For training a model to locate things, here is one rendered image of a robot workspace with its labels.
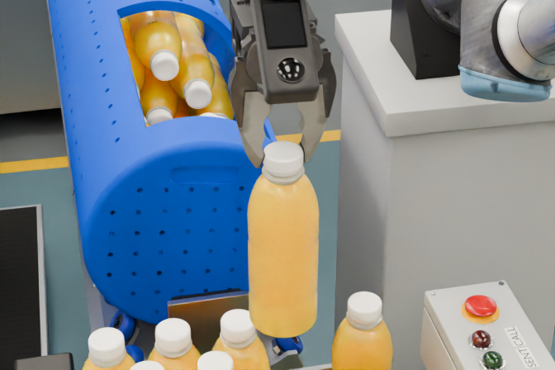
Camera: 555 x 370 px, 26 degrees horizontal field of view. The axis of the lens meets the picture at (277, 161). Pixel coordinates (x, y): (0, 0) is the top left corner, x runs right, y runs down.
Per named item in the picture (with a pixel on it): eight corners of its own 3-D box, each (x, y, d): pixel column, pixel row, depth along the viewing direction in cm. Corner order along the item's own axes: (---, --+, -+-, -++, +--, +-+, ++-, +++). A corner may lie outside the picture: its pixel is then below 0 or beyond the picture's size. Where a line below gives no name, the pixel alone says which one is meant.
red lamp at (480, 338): (486, 334, 133) (487, 325, 133) (493, 347, 132) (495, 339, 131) (467, 337, 133) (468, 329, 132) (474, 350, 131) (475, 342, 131)
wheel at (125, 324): (129, 308, 159) (116, 302, 158) (142, 315, 155) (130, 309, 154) (114, 339, 158) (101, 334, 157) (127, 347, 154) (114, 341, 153)
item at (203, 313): (246, 358, 156) (244, 282, 149) (250, 371, 154) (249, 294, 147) (169, 369, 154) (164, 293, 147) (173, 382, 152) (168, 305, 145)
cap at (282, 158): (311, 169, 117) (311, 154, 116) (283, 185, 115) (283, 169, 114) (282, 154, 119) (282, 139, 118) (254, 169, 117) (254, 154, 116)
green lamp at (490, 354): (498, 355, 131) (499, 346, 130) (505, 368, 129) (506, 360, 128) (478, 358, 130) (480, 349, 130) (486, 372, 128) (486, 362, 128)
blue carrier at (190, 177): (192, 35, 232) (205, -107, 217) (295, 325, 160) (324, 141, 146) (42, 34, 225) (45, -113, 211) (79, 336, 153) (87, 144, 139)
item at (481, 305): (489, 299, 139) (490, 291, 138) (500, 319, 136) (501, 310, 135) (459, 303, 138) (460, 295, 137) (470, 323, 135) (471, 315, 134)
